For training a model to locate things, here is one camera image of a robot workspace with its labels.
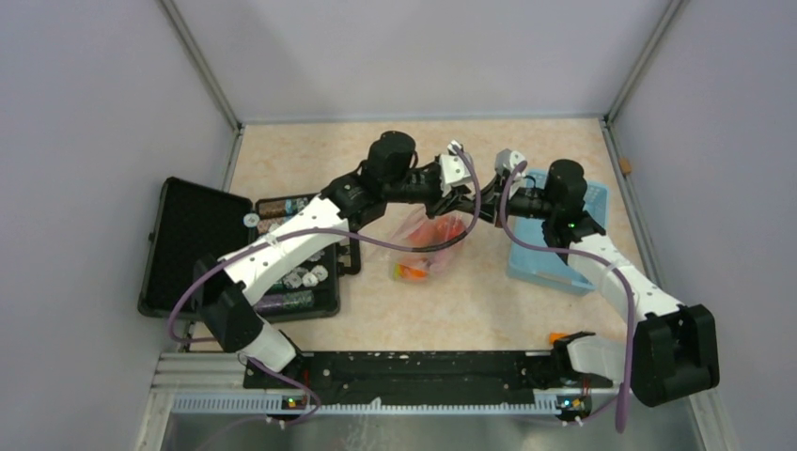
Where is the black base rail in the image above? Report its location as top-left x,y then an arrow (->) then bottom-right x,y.
242,350 -> 615,409

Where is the black open tool case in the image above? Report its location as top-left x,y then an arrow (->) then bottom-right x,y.
137,177 -> 362,323

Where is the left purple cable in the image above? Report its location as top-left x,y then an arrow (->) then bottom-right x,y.
164,144 -> 482,427

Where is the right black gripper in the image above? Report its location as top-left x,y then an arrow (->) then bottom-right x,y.
461,174 -> 557,230

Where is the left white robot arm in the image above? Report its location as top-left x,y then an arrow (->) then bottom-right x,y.
184,131 -> 478,389

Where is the orange carrot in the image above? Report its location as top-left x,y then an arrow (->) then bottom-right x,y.
548,333 -> 568,345

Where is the small brown object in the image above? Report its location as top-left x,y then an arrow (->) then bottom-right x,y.
617,157 -> 633,177

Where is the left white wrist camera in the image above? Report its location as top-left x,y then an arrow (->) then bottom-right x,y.
437,140 -> 473,195

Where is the clear zip top bag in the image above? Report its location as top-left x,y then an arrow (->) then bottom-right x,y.
385,207 -> 471,283

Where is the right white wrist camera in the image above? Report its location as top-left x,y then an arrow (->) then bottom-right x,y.
494,148 -> 526,182

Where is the blue plastic basket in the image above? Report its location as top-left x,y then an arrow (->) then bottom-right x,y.
505,169 -> 612,296

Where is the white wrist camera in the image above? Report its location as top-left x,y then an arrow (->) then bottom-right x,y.
494,148 -> 526,182
437,140 -> 473,195

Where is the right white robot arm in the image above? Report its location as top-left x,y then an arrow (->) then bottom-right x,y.
490,150 -> 720,407

